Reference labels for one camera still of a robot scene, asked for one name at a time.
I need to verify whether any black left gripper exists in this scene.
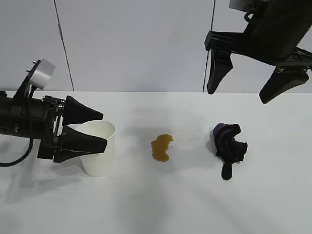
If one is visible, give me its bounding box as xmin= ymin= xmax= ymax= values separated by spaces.
xmin=37 ymin=95 xmax=108 ymax=163

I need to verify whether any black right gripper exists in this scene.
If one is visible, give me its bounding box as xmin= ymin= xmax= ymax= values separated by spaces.
xmin=204 ymin=12 xmax=312 ymax=105

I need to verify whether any white paper cup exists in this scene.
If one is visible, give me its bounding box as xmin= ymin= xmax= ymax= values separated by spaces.
xmin=65 ymin=120 xmax=117 ymax=177

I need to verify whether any dark purple cloth rag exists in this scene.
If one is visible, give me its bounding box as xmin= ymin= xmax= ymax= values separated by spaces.
xmin=211 ymin=122 xmax=249 ymax=181

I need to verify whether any brown liquid spill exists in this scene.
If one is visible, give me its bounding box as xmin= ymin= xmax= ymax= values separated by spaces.
xmin=150 ymin=134 xmax=176 ymax=162

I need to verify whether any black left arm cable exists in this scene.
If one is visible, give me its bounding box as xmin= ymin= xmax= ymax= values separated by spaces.
xmin=0 ymin=85 xmax=34 ymax=168

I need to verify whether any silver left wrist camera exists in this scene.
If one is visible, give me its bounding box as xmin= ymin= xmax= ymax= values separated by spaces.
xmin=13 ymin=58 xmax=57 ymax=103

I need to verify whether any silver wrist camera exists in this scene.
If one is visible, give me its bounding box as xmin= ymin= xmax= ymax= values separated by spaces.
xmin=229 ymin=0 xmax=250 ymax=12
xmin=13 ymin=58 xmax=57 ymax=103

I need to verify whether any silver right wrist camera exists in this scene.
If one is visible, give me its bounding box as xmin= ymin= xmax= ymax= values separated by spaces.
xmin=229 ymin=0 xmax=250 ymax=12

